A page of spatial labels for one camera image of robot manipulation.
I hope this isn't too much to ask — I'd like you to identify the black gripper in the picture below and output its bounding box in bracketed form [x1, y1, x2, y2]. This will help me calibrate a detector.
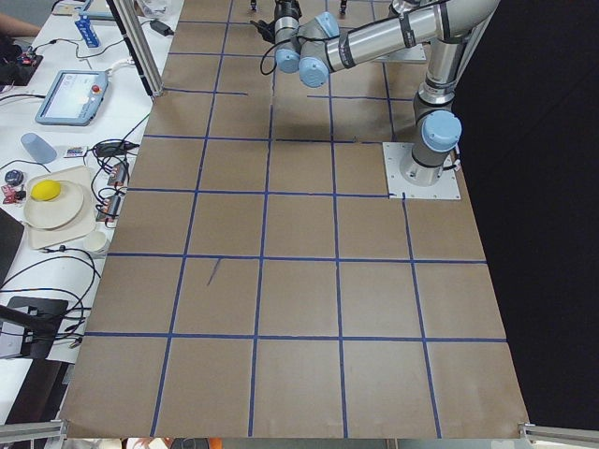
[274, 0, 300, 20]

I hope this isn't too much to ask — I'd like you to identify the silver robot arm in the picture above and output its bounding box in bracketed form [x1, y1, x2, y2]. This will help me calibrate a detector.
[257, 0, 498, 187]

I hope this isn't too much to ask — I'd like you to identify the black power adapter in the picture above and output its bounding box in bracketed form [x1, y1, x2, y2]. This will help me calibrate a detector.
[150, 19, 174, 36]

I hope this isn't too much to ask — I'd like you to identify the blue teach pendant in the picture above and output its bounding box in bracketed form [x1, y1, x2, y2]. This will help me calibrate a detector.
[35, 70, 109, 126]

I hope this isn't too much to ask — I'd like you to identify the blue plastic cup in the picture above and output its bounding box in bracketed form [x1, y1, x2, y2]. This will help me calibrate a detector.
[21, 133, 57, 164]

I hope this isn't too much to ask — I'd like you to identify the white paper cup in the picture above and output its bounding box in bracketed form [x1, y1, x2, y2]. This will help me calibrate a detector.
[83, 231, 110, 258]

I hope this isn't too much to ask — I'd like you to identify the yellow lemon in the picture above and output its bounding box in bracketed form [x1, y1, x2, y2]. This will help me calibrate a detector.
[30, 180, 62, 202]

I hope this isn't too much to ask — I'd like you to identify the beige plate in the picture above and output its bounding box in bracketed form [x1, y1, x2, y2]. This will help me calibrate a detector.
[23, 181, 84, 229]

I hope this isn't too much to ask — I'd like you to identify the beige tray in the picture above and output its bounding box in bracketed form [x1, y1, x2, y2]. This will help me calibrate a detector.
[22, 166, 95, 250]

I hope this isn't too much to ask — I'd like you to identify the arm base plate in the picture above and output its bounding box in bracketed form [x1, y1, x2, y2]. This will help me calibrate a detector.
[376, 44, 427, 64]
[382, 142, 461, 200]

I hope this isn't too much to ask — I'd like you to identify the aluminium frame post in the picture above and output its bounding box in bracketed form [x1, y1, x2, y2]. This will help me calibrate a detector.
[107, 0, 164, 97]

